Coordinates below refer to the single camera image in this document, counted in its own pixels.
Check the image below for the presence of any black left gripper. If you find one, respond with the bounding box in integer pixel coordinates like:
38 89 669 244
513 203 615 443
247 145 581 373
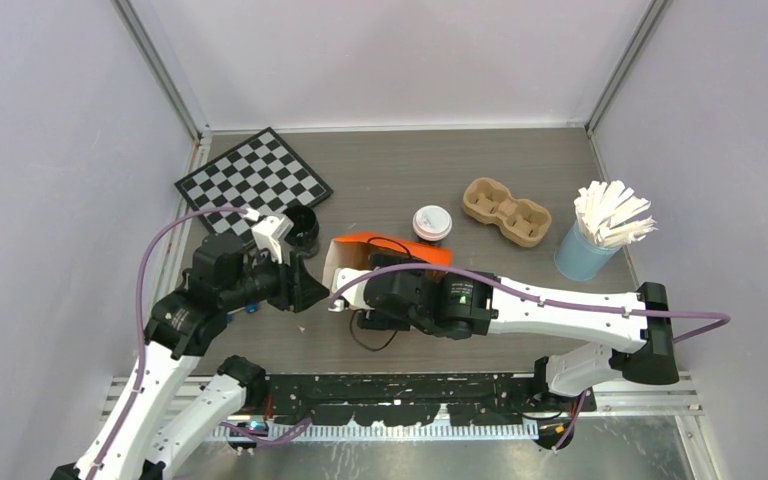
223 240 330 310

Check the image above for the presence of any orange paper bag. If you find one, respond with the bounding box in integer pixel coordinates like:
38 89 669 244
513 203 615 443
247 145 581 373
322 231 456 354

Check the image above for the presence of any dark translucent coffee cup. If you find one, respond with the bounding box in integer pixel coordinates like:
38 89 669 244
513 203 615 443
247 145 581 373
418 237 445 247

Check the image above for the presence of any white plastic cup lid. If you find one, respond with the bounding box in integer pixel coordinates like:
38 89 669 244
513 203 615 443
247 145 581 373
412 205 453 239

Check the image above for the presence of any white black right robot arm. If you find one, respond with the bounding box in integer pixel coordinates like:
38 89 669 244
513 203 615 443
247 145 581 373
331 263 679 411

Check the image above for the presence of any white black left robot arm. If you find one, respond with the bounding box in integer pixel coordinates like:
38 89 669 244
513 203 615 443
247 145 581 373
52 234 329 479

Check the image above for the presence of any black cup stack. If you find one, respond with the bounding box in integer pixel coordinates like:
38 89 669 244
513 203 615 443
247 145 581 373
284 204 320 259

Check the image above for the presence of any blue red toy car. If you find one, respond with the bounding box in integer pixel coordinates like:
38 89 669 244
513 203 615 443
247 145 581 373
226 303 260 324

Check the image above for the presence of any black white chessboard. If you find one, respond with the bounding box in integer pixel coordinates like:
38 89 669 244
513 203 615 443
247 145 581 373
174 127 333 214

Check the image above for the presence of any cardboard cup carrier tray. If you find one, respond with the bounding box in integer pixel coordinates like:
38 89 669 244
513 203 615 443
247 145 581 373
462 177 552 248

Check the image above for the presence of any blue cup holder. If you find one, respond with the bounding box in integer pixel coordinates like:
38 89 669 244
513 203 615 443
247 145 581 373
554 223 620 282

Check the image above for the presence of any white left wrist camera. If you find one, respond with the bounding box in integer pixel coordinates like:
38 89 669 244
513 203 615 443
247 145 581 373
243 209 294 264

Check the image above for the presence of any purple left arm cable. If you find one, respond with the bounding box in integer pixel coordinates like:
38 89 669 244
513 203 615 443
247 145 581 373
82 205 312 480

